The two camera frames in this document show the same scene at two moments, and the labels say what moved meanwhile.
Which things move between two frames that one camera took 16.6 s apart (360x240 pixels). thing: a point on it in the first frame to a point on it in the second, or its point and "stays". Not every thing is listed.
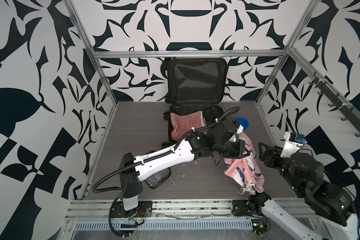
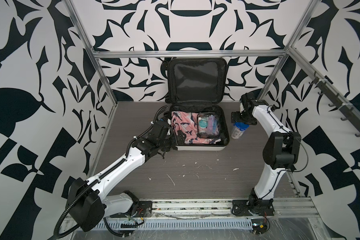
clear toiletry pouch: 156,180 to 208,125
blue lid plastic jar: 244,124 stays
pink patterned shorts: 245,171 to 187,122
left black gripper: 238,153 to 175,141
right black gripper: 275,152 to 238,119
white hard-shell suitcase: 195,84 stays
